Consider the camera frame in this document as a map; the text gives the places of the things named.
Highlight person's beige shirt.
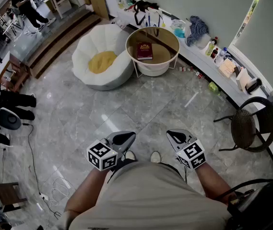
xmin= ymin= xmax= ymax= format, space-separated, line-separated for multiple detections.
xmin=65 ymin=161 xmax=233 ymax=230

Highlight black shoulder bag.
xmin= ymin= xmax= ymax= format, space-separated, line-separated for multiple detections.
xmin=213 ymin=178 xmax=273 ymax=230

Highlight wooden cabinet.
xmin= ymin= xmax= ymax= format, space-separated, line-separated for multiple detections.
xmin=85 ymin=0 xmax=110 ymax=20

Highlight wooden steps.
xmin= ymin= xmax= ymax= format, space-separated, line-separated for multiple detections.
xmin=26 ymin=8 xmax=102 ymax=80

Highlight person's right shoe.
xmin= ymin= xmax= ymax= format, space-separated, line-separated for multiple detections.
xmin=150 ymin=150 xmax=162 ymax=164

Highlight teal plastic bag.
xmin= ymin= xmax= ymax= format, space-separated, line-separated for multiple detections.
xmin=170 ymin=19 xmax=187 ymax=39

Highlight tan cardboard sheet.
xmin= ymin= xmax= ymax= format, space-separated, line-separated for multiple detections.
xmin=217 ymin=57 xmax=237 ymax=79

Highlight person's left forearm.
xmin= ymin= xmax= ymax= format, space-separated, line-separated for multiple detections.
xmin=64 ymin=166 xmax=111 ymax=213

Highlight black round office chair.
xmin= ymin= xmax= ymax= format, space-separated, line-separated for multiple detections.
xmin=0 ymin=107 xmax=22 ymax=131

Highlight black wicker chair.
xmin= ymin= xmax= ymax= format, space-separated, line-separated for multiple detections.
xmin=213 ymin=96 xmax=273 ymax=153

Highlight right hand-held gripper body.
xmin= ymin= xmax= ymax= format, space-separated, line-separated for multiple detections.
xmin=174 ymin=137 xmax=207 ymax=170

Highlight white flower-shaped beanbag chair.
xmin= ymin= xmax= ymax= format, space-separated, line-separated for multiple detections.
xmin=71 ymin=23 xmax=135 ymax=92

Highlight white floor cable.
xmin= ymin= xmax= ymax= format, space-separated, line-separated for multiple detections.
xmin=41 ymin=176 xmax=76 ymax=207

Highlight green snack bag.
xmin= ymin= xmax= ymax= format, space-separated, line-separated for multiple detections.
xmin=207 ymin=81 xmax=220 ymax=93

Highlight white plastic bag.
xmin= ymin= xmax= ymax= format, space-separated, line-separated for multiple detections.
xmin=197 ymin=33 xmax=212 ymax=50

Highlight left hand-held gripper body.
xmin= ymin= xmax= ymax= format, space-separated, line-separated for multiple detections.
xmin=86 ymin=137 xmax=129 ymax=172

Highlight white tote bag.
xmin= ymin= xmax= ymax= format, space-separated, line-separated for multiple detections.
xmin=144 ymin=8 xmax=166 ymax=28

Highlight round glass coffee table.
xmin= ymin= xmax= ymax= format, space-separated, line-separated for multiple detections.
xmin=125 ymin=26 xmax=181 ymax=79

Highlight brown wooden side table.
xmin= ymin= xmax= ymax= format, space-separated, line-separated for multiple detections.
xmin=0 ymin=51 xmax=32 ymax=93

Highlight blue plaid cloth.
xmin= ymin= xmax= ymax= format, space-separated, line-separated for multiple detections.
xmin=186 ymin=15 xmax=210 ymax=47

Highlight clear water bottle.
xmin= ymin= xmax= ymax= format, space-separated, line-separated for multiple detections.
xmin=214 ymin=49 xmax=226 ymax=67

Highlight white window ledge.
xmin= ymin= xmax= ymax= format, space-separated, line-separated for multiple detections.
xmin=116 ymin=7 xmax=273 ymax=178

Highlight maroon hardcover book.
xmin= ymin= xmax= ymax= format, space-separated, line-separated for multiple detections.
xmin=136 ymin=41 xmax=154 ymax=61

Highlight green drink bottle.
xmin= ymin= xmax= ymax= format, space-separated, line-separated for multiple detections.
xmin=205 ymin=40 xmax=216 ymax=57

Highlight dark wooden stool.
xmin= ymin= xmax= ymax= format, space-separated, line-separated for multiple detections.
xmin=0 ymin=182 xmax=28 ymax=213

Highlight black bag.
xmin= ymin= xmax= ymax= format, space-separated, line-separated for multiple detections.
xmin=133 ymin=0 xmax=160 ymax=26

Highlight black headphones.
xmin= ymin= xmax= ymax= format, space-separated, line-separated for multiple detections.
xmin=245 ymin=77 xmax=263 ymax=95

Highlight person's right forearm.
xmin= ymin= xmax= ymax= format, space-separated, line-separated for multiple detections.
xmin=195 ymin=161 xmax=237 ymax=206

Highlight black floor cable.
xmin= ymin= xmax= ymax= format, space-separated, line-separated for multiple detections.
xmin=22 ymin=123 xmax=62 ymax=220

